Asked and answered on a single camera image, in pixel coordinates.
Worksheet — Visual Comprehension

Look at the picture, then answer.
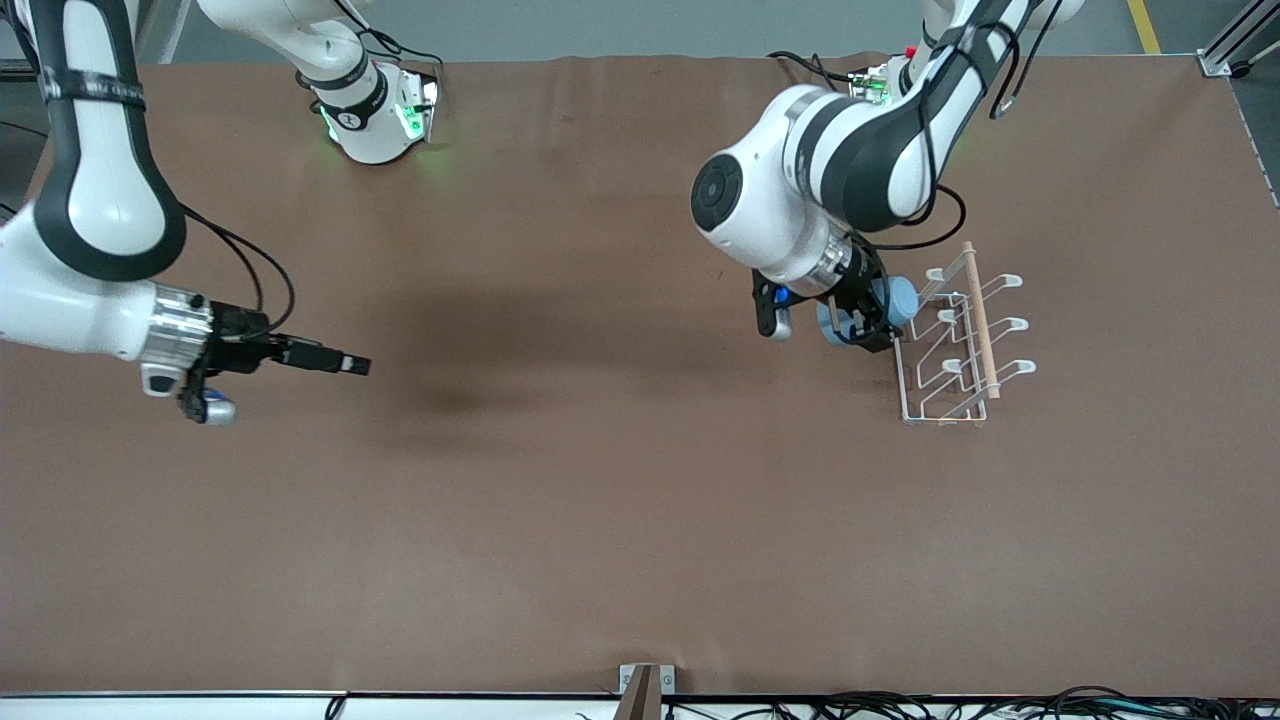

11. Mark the blue plastic cup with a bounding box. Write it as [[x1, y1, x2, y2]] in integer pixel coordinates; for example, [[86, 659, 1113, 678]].
[[816, 276, 920, 350]]

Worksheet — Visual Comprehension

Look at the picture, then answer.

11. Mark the dark slanted pole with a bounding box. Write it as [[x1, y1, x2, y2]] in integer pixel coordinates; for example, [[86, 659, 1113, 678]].
[[614, 667, 663, 720]]

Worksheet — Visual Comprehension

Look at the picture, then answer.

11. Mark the white wire cup holder rack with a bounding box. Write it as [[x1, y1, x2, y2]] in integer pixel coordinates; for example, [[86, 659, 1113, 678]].
[[893, 241, 1037, 428]]

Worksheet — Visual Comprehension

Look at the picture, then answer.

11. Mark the black left base cable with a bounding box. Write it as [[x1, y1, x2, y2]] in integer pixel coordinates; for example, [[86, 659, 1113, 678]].
[[766, 49, 853, 93]]

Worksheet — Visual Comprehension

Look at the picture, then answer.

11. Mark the black base cable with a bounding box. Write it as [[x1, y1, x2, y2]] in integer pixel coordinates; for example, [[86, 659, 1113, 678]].
[[766, 49, 853, 93], [350, 28, 444, 79]]

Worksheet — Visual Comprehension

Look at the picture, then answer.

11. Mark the black right base cable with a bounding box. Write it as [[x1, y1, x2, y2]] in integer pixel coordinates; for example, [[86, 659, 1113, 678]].
[[350, 28, 444, 79]]

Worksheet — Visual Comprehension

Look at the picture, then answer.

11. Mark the aluminium frame profile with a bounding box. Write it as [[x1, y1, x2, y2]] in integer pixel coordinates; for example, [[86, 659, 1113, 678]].
[[1196, 0, 1280, 79], [135, 0, 198, 67]]

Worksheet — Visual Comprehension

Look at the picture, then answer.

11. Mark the black cable bundle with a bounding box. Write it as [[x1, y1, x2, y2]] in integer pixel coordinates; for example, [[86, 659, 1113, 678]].
[[665, 685, 1280, 720]]

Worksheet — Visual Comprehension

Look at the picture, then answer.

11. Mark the white table edge rail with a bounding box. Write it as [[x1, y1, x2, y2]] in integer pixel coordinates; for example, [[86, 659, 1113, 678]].
[[0, 691, 1280, 720]]

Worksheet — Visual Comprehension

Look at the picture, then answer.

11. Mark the metal mounting bracket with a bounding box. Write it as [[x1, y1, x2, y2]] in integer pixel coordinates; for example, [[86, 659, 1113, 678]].
[[619, 664, 677, 720]]

